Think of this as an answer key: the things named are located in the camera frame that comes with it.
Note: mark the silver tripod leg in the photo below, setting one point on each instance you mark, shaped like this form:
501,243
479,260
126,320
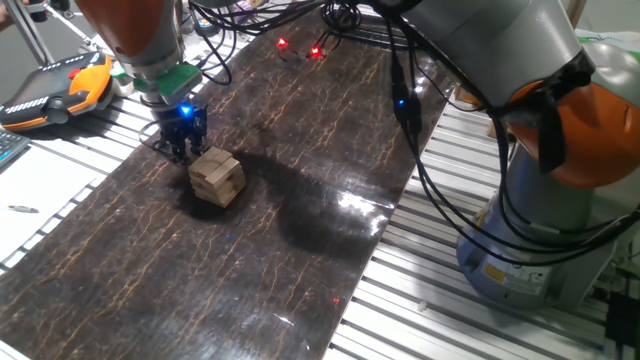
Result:
75,30
30,32

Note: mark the small white scrap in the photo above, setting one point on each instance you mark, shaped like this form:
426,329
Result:
423,305

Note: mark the grey pen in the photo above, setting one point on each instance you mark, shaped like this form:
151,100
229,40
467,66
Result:
22,209

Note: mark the wooden Jenga block tower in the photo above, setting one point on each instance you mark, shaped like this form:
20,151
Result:
222,185

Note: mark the person left hand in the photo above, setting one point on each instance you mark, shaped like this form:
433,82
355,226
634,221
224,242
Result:
5,16

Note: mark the dark computer keyboard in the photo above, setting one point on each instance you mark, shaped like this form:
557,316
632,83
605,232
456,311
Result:
11,147

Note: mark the black orange teach pendant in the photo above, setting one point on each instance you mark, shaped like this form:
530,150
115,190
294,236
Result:
50,95

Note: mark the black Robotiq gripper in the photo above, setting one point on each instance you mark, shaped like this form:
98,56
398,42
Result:
180,122

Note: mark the white green plastic bag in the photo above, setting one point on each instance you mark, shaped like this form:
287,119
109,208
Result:
610,37

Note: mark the dark marble pattern mat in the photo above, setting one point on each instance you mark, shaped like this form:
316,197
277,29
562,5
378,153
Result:
250,275

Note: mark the white round object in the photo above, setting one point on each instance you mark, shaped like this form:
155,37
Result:
122,85

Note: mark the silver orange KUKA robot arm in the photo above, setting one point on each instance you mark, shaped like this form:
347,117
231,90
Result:
500,40

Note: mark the black handheld device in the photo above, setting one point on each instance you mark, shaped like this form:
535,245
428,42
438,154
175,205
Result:
37,11

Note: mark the brown cardboard box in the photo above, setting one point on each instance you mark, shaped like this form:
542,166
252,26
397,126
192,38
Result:
493,131
465,97

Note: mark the white paper sheet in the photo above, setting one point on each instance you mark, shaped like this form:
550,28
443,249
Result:
40,195

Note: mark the protruding wooden Jenga block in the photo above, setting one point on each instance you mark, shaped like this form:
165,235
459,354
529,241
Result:
200,167

